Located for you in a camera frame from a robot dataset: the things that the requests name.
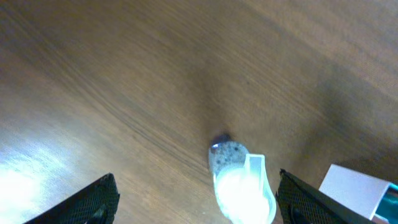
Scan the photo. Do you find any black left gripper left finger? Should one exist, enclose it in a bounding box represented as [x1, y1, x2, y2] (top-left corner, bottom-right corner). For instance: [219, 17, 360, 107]
[25, 173, 120, 224]

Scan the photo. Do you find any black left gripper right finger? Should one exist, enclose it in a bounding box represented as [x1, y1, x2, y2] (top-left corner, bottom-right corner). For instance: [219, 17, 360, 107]
[276, 169, 373, 223]

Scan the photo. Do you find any clear spray bottle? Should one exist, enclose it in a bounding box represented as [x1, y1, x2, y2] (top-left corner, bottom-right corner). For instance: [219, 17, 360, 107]
[208, 133, 277, 224]

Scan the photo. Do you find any teal mouthwash bottle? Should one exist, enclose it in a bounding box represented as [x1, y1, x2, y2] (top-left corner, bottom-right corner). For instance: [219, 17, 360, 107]
[376, 184, 398, 224]

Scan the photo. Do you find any white open cardboard box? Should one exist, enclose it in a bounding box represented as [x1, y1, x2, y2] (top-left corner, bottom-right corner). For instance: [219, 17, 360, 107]
[319, 164, 397, 223]

